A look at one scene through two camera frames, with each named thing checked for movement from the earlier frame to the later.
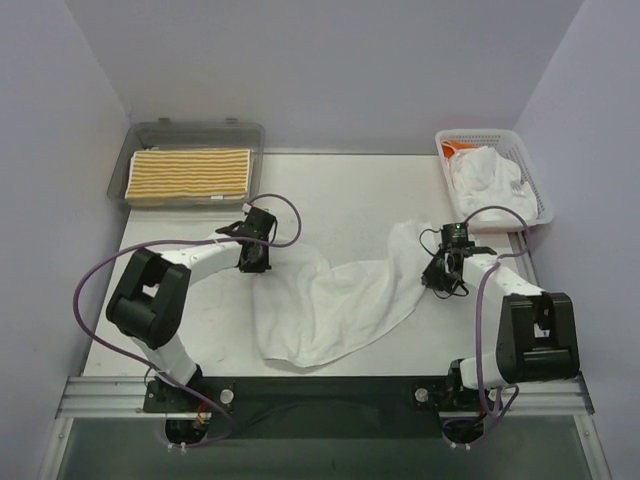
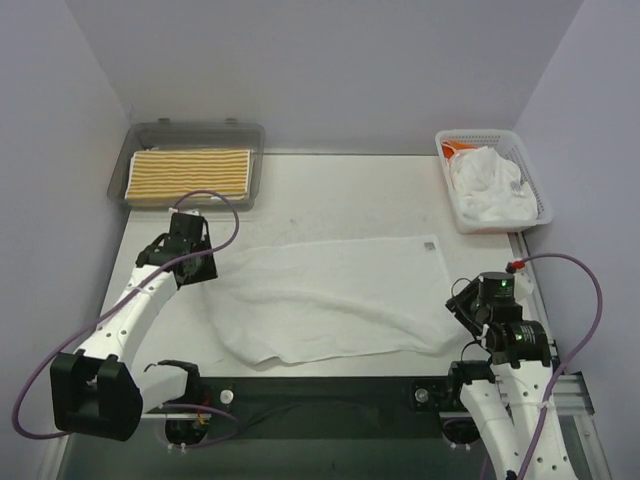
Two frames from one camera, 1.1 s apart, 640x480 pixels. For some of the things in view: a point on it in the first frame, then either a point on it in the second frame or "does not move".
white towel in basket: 480,177 does not move
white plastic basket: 508,143 does not move
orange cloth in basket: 449,147 does not move
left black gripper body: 254,255 → 198,265
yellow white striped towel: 189,174 does not move
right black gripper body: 445,270 → 461,307
